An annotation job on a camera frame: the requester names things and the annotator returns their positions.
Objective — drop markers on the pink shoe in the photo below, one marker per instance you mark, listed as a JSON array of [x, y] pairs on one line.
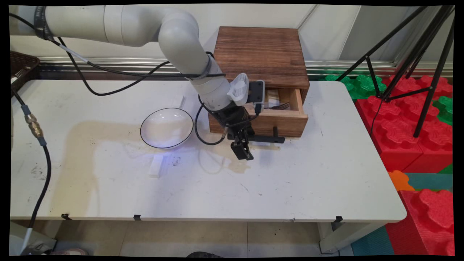
[[70, 252]]

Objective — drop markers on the teal foam mat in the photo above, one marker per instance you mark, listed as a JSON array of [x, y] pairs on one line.
[[431, 181], [373, 243]]

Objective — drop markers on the orange foam piece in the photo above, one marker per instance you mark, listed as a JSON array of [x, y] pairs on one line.
[[398, 181]]

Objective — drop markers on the silver fork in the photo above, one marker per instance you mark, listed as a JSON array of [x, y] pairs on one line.
[[282, 106]]

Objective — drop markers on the dark brown wicker basket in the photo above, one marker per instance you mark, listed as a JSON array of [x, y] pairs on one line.
[[21, 63]]

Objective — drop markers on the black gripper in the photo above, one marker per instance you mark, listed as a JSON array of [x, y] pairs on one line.
[[233, 121]]

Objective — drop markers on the black tripod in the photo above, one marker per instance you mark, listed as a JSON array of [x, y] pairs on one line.
[[420, 42]]

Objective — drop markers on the black and white wrist camera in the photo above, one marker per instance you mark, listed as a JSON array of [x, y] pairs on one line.
[[256, 92]]

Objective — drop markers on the red foam building block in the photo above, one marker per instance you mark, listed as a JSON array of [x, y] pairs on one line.
[[427, 217], [391, 137]]

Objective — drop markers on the white plate with black rim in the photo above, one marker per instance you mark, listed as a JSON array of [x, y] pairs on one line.
[[166, 127]]

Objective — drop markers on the small white rectangular block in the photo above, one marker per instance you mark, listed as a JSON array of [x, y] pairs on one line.
[[179, 102], [156, 166]]

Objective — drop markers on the white cutlery rest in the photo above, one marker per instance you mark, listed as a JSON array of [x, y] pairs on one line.
[[272, 97]]

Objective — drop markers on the brown wooden drawer cabinet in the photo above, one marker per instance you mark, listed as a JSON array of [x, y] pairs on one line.
[[261, 50]]

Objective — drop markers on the dark shoe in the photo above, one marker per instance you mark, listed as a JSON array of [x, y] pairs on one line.
[[203, 254]]

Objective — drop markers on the aluminium wall rail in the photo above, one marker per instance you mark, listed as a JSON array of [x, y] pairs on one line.
[[326, 67]]

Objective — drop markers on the white vented wrist mount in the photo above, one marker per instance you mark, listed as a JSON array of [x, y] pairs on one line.
[[239, 88]]

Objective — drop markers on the white table leg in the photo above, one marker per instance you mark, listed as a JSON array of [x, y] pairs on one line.
[[16, 232], [337, 237]]

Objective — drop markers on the green foam building block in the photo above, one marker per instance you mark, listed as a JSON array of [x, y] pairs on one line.
[[362, 85], [448, 169], [446, 108]]

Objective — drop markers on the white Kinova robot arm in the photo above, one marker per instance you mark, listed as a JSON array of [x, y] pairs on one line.
[[174, 36]]

